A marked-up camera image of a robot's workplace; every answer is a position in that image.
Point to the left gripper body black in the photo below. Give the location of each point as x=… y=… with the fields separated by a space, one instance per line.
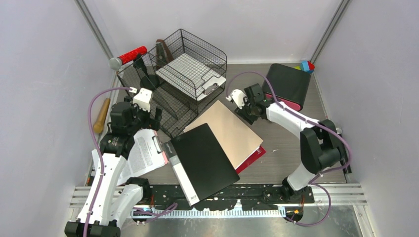
x=142 y=119

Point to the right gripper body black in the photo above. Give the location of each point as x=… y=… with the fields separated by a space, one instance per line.
x=247 y=113

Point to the beige folder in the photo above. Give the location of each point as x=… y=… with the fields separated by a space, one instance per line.
x=237 y=139

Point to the black pink drawer cabinet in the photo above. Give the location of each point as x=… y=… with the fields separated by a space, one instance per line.
x=290 y=85

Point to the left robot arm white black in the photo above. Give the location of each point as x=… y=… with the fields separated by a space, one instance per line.
x=100 y=215

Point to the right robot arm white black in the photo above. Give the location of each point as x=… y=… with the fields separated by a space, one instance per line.
x=320 y=146

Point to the black stand in organizer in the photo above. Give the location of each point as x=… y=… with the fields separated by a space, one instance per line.
x=147 y=81

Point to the pink clipboard with paper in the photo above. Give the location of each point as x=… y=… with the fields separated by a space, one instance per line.
x=145 y=156

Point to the red notebook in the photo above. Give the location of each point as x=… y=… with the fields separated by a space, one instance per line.
x=259 y=152

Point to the wooden stick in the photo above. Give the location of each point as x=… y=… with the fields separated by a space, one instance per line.
x=98 y=126

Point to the red glitter microphone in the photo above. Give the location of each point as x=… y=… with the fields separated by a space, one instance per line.
x=116 y=62

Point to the brown object behind organizer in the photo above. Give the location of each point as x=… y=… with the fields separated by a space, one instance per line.
x=164 y=55

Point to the black clip file folder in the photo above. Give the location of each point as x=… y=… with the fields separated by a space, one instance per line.
x=200 y=164

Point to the colourful toy blocks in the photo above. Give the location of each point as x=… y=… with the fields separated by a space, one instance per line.
x=306 y=66

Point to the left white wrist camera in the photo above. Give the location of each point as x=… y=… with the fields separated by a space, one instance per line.
x=143 y=99

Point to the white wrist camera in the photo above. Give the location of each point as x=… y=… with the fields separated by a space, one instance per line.
x=238 y=97
x=143 y=99

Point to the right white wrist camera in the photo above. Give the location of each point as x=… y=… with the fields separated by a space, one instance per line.
x=238 y=97

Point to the black wire mesh organizer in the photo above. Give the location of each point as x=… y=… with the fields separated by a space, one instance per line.
x=179 y=110

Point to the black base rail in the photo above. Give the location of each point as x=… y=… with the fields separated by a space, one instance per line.
x=249 y=196

